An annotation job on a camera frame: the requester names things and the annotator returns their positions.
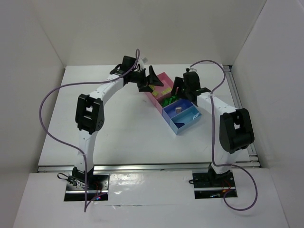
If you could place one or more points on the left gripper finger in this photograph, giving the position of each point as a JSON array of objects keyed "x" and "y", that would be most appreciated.
[
  {"x": 153, "y": 79},
  {"x": 144, "y": 88}
]

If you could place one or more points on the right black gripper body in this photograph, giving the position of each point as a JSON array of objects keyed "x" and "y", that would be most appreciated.
[{"x": 180, "y": 86}]

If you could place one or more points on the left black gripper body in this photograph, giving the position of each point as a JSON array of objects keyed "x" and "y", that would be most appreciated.
[{"x": 147, "y": 80}]

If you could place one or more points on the green long lego brick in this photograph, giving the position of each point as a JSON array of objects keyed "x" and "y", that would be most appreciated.
[{"x": 165, "y": 102}]

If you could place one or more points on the dark blue lego plate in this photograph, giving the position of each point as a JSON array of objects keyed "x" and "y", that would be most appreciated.
[{"x": 179, "y": 125}]

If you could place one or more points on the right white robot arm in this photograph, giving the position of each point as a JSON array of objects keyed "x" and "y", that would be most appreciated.
[{"x": 231, "y": 127}]

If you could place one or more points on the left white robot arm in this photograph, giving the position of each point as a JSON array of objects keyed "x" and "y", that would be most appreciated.
[{"x": 90, "y": 110}]

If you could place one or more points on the large pink container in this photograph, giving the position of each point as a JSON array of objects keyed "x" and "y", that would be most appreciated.
[{"x": 168, "y": 83}]

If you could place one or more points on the small pink container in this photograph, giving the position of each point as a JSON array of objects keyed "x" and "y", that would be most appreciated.
[{"x": 160, "y": 99}]

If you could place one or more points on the dark blue container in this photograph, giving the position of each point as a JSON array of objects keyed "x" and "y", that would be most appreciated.
[{"x": 169, "y": 111}]

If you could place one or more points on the small grey white block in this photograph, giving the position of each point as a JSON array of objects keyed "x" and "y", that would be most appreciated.
[{"x": 178, "y": 109}]

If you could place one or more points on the light blue container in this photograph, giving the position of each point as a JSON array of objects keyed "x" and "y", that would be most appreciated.
[{"x": 190, "y": 116}]

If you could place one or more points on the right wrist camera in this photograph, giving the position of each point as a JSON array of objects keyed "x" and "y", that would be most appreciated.
[{"x": 190, "y": 69}]

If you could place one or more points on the aluminium front rail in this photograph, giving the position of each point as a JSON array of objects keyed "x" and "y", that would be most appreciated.
[{"x": 129, "y": 167}]

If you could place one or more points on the aluminium side rail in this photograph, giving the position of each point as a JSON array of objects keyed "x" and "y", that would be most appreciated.
[{"x": 243, "y": 117}]

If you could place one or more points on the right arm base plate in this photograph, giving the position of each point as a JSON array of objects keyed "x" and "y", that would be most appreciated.
[{"x": 207, "y": 186}]

